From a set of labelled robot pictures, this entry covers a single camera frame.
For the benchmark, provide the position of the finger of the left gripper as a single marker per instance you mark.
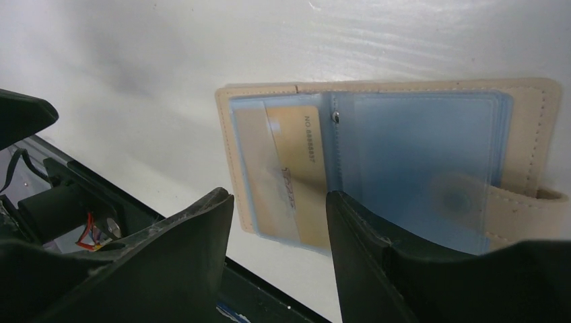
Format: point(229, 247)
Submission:
point(23, 116)

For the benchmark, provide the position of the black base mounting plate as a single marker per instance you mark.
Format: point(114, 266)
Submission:
point(52, 201)

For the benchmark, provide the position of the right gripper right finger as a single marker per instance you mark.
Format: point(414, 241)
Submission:
point(385, 273)

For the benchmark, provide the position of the gold striped card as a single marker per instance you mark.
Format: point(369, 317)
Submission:
point(284, 167)

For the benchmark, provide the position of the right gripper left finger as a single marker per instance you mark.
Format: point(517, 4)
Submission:
point(170, 271)

